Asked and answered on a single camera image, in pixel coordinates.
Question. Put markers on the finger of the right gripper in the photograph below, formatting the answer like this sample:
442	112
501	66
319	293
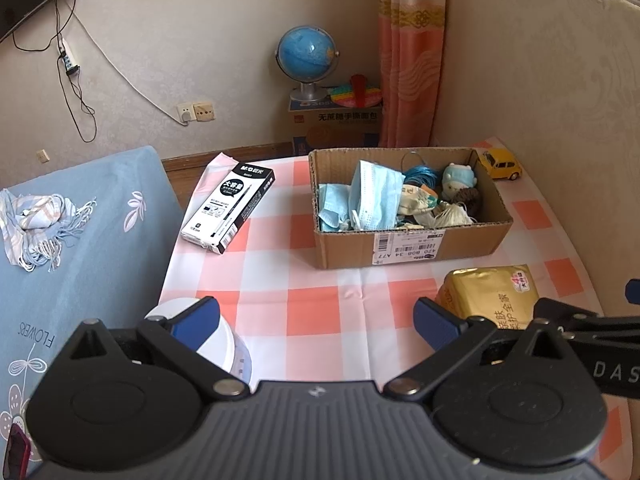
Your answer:
632	291

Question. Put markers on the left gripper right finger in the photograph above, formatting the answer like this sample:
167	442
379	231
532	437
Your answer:
456	342

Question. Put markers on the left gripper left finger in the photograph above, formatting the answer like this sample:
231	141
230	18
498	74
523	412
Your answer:
194	353

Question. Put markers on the cream tassel bundle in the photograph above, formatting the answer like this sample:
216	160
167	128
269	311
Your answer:
444	216

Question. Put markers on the brown scrunchie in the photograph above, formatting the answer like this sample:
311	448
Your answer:
470	199

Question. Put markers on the small plush doll blue hat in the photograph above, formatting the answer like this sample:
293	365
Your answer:
456	178

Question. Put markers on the blue face mask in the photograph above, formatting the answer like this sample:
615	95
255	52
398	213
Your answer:
374	197

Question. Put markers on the blue face mask pack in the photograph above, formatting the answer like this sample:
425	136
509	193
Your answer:
334	207

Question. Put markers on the turquoise brocade sachet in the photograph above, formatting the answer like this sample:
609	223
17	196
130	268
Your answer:
415	200

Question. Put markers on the clear jar white lid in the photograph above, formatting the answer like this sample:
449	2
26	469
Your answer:
199	325

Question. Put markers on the gold tissue pack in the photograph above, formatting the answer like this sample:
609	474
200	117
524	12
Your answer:
504	294

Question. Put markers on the blue sofa cover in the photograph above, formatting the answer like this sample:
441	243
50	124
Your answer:
112	265

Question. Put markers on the black white pen box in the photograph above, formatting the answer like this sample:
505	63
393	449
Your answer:
215	223

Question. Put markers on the cardboard box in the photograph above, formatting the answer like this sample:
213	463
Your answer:
407	241

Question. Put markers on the striped fringed scarf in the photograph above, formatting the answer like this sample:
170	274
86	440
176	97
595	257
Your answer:
36	228

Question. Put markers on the yellow toy car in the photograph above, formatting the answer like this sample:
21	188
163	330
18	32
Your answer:
501	164

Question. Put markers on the brown storage carton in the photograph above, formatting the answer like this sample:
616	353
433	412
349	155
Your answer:
324	124

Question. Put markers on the rainbow pop toy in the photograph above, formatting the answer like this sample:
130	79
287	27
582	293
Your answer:
358	93

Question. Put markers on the hanging power strip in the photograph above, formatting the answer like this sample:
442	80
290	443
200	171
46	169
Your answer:
70	63

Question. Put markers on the blue globe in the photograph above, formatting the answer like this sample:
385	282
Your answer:
308	55

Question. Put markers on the pink orange curtain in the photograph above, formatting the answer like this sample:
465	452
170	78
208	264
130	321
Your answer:
412	34

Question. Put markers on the wall socket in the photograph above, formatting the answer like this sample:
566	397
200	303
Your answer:
196	112

